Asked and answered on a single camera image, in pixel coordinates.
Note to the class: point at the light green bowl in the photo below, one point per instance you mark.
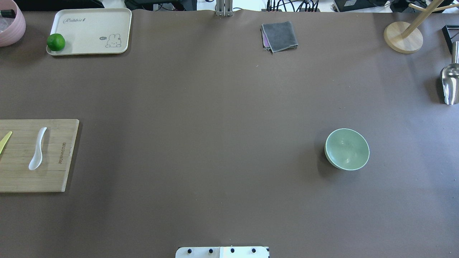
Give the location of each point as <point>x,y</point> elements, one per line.
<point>346,149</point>

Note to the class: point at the white plastic spoon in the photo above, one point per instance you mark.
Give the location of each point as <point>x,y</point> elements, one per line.
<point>37,158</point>

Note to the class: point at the pink ribbed bowl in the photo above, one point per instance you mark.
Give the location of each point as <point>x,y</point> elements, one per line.
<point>14,32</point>

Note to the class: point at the grey folded cloth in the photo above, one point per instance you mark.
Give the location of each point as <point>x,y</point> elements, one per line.
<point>278,37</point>

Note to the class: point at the cream rabbit tray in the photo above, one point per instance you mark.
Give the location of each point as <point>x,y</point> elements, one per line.
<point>92,31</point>

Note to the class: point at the green lime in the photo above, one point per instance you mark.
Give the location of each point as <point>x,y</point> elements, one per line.
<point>56,42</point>

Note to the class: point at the bamboo cutting board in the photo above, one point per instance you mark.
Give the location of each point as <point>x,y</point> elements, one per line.
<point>57,147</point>

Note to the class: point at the wooden mug tree stand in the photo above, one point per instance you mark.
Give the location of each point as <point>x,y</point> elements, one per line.
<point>405,37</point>

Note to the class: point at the yellow plastic knife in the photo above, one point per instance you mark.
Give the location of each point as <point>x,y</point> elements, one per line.
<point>4,140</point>

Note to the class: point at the metal scoop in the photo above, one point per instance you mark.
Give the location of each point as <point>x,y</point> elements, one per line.
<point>450,78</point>

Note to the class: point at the aluminium frame post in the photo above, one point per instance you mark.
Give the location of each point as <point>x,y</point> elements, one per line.
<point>224,7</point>

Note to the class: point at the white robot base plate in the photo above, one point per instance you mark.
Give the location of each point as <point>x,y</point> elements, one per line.
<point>223,252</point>

